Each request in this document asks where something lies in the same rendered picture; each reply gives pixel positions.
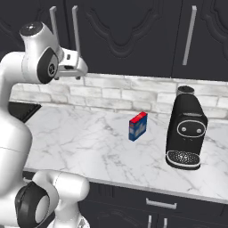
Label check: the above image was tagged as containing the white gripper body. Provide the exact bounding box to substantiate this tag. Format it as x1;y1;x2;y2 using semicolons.
55;57;89;79

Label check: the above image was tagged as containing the black hob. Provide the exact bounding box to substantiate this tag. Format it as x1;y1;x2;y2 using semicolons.
8;101;43;125

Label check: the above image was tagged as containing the blue and red box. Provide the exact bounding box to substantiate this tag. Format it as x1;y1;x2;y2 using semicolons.
128;111;149;143

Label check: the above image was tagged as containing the black coffee machine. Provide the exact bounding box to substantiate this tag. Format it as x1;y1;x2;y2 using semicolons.
165;85;209;171

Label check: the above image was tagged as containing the dark drawer front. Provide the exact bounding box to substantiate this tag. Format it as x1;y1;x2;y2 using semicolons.
77;181;228;222

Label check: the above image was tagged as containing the dark base cupboard door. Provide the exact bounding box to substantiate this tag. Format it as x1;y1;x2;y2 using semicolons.
156;211;228;228
77;199;159;228

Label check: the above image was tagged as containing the grey cupboard door handle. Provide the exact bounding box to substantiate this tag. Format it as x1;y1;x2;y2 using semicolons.
49;5;60;46
182;4;198;67
71;4;82;58

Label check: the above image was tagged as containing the dark wall cupboard door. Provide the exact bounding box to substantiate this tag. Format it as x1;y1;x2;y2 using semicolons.
172;0;228;82
0;0;67;61
63;0;178;80

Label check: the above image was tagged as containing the grey drawer handle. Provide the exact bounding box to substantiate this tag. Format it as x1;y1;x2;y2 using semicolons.
145;197;178;210

